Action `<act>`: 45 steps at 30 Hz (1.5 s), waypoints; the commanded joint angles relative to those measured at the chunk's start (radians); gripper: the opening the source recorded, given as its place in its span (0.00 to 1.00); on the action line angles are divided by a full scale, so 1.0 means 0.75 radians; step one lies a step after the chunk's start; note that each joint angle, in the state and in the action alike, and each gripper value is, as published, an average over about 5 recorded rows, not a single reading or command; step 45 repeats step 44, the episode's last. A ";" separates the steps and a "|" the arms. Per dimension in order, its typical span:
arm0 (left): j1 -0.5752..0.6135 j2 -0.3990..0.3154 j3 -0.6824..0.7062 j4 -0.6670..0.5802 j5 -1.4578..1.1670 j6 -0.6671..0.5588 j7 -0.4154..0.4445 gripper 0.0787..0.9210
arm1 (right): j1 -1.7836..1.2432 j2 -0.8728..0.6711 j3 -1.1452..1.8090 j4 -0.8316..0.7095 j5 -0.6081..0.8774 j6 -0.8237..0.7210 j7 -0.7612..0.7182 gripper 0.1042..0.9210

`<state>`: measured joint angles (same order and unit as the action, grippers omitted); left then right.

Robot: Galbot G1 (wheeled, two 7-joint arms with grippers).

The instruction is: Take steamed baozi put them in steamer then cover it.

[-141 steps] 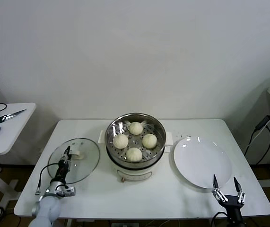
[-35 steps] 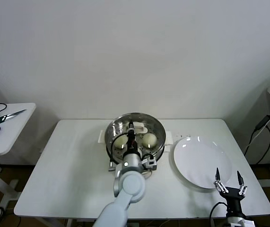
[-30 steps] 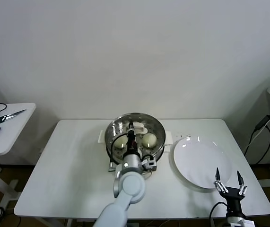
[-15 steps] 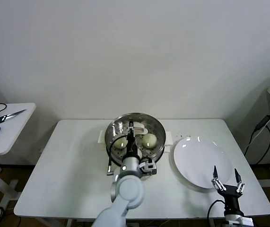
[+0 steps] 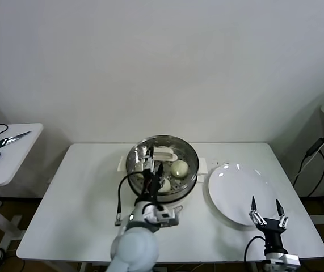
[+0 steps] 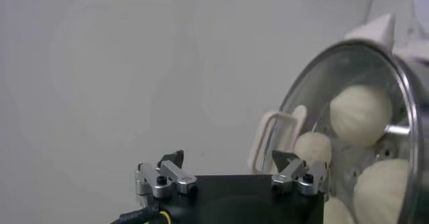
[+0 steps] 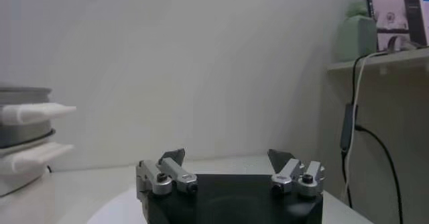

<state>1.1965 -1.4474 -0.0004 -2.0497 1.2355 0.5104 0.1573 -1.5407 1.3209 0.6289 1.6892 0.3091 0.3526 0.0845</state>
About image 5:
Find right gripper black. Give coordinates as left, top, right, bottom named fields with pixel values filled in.
left=249, top=195, right=288, bottom=252

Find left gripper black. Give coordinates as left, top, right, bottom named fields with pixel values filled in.
left=142, top=146, right=165, bottom=202

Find round glass pot lid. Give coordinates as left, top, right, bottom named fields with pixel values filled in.
left=126, top=135, right=200, bottom=188

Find stainless steel steamer basket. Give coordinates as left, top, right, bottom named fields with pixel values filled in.
left=125, top=135, right=200, bottom=202

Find large white plate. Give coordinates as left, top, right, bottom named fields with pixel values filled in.
left=208, top=163, right=279, bottom=227

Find white electric cooking pot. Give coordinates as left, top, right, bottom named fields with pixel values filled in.
left=117, top=155, right=208, bottom=219

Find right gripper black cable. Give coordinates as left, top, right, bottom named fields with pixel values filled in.
left=243, top=235, right=266, bottom=264

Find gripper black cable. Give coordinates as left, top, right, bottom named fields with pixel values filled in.
left=113, top=172, right=145, bottom=226
left=243, top=235, right=266, bottom=264

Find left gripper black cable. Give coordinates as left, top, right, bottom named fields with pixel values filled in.
left=113, top=172, right=145, bottom=226

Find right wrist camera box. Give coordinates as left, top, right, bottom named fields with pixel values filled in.
left=265, top=253, right=301, bottom=272

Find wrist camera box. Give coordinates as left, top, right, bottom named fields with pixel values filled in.
left=155, top=208, right=179, bottom=227
left=265, top=253, right=301, bottom=272

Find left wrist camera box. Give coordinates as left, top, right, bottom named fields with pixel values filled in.
left=155, top=208, right=179, bottom=227

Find thin white cable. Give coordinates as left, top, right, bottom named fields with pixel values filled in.
left=293, top=133, right=324, bottom=185

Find black power cable with adapter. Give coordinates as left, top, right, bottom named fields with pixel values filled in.
left=292, top=121, right=324, bottom=198

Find scissors with dark handles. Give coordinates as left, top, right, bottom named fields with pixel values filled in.
left=0, top=130, right=32, bottom=150

